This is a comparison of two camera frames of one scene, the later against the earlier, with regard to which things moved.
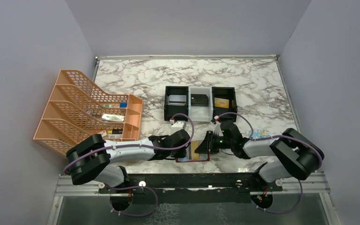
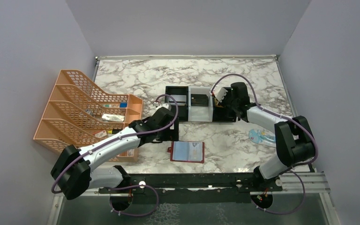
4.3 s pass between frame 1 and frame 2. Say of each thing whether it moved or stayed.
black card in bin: stayed
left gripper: moved
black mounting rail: stayed
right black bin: stayed
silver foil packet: stayed
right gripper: moved
